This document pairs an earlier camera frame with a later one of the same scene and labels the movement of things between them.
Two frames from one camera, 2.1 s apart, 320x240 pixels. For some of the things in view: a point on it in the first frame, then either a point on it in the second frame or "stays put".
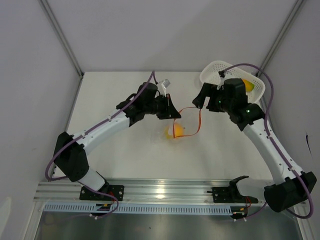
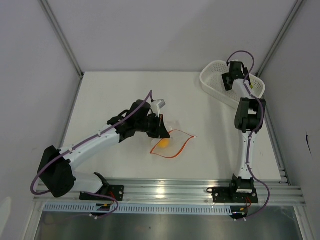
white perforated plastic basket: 210,74 stays put
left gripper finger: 172,112 -> 163,133
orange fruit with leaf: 178,130 -> 164,143
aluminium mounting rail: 156,191 stays put
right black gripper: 208,90 -> 224,76
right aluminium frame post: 296,7 stays put
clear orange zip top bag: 189,123 -> 173,146
